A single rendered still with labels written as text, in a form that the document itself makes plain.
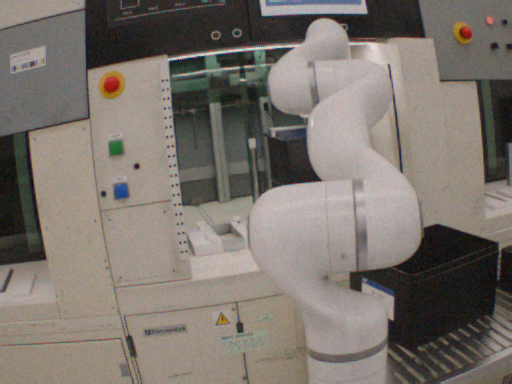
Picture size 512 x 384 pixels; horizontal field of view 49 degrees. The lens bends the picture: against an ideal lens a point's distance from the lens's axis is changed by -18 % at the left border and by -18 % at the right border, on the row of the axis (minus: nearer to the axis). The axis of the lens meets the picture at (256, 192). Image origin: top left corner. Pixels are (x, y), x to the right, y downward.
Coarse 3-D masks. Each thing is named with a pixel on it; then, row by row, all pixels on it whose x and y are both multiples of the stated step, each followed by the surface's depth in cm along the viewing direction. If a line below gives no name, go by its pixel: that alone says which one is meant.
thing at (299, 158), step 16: (272, 128) 183; (288, 128) 184; (272, 144) 189; (288, 144) 175; (304, 144) 176; (272, 160) 192; (288, 160) 176; (304, 160) 177; (272, 176) 195; (288, 176) 177; (304, 176) 177
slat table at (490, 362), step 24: (504, 288) 143; (504, 312) 129; (456, 336) 123; (480, 336) 120; (504, 336) 117; (408, 360) 117; (432, 360) 114; (456, 360) 112; (480, 360) 108; (504, 360) 107
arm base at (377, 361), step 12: (384, 348) 86; (312, 360) 87; (360, 360) 83; (372, 360) 84; (384, 360) 86; (312, 372) 87; (324, 372) 85; (336, 372) 84; (348, 372) 84; (360, 372) 84; (372, 372) 84; (384, 372) 87
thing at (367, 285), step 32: (416, 256) 151; (448, 256) 149; (480, 256) 125; (352, 288) 143; (384, 288) 129; (416, 288) 119; (448, 288) 123; (480, 288) 127; (416, 320) 120; (448, 320) 124
